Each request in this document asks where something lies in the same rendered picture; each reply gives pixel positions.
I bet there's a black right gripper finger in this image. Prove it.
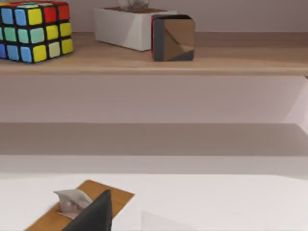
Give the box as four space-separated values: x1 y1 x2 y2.
61 189 113 231

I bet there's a white tissue box wooden lid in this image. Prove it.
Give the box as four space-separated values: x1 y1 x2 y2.
93 0 179 52
23 179 193 231

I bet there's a wooden shelf board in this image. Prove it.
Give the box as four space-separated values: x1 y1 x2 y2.
0 31 308 76

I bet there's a brown and grey cube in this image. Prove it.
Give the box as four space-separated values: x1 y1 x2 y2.
151 13 196 62

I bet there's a multicoloured puzzle cube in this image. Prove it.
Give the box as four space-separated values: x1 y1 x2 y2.
0 0 74 64

